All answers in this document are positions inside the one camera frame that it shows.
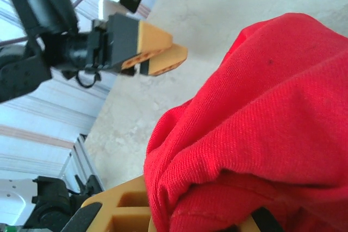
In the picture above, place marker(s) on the small green circuit board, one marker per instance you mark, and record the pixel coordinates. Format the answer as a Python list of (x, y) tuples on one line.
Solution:
[(6, 228)]

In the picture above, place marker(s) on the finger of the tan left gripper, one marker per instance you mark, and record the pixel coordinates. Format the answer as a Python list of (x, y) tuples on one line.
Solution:
[(168, 58), (152, 36)]

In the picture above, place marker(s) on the aluminium mounting rail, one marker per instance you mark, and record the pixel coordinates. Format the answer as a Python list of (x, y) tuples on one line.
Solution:
[(79, 158)]

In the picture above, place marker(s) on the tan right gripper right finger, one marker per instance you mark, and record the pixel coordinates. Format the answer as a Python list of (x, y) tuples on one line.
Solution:
[(261, 221)]

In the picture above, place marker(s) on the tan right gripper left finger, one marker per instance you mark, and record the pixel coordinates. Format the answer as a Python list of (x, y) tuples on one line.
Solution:
[(108, 207)]

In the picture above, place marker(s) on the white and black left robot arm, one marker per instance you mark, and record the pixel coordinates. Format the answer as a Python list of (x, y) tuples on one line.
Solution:
[(11, 196)]

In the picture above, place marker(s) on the red t-shirt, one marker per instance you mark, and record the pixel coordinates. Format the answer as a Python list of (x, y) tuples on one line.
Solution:
[(258, 123)]

